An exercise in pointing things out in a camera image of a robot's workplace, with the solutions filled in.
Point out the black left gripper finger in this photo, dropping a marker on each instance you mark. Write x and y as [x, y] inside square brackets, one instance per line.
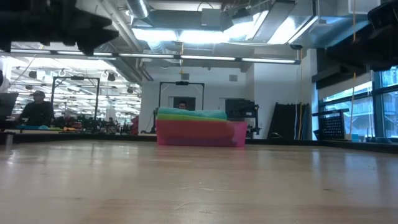
[93, 20]
[93, 39]

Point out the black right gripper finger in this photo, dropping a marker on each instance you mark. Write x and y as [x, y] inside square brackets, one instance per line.
[351, 46]

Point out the green microfiber towel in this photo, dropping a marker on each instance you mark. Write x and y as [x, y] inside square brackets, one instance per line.
[186, 117]

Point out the blue microfiber towel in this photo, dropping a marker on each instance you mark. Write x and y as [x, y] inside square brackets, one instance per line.
[192, 112]

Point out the red plastic basket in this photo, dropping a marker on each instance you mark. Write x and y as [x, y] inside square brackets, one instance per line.
[202, 133]

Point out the black perforated rack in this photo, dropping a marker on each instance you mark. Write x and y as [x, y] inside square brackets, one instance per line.
[332, 124]

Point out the black background robot arms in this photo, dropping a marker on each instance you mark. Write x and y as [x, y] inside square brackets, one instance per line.
[93, 124]

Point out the dark computer monitor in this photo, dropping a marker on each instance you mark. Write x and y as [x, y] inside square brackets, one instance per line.
[7, 104]

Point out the black leaning panel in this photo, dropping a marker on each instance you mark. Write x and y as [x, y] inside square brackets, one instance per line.
[283, 121]

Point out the black robot rig frame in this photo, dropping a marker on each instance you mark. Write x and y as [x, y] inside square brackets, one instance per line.
[74, 77]
[182, 83]

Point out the ceiling security camera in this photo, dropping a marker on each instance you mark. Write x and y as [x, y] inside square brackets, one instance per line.
[296, 47]

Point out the black aluminium table frame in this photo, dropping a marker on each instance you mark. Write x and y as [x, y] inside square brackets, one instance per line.
[77, 137]

